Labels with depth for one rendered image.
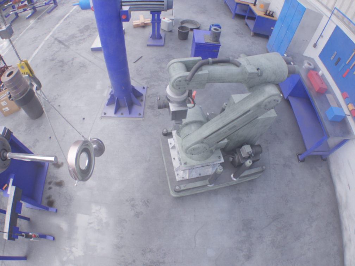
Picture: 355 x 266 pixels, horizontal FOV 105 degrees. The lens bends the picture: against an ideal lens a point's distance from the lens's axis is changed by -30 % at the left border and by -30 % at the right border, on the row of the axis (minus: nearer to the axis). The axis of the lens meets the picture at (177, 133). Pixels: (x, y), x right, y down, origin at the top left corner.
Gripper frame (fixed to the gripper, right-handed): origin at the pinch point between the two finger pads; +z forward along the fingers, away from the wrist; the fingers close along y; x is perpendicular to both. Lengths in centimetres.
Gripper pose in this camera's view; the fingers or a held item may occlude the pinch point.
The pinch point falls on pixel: (174, 119)
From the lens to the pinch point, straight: 170.7
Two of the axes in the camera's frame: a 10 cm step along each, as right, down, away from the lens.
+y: -2.1, -8.5, 4.9
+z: -0.6, 5.1, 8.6
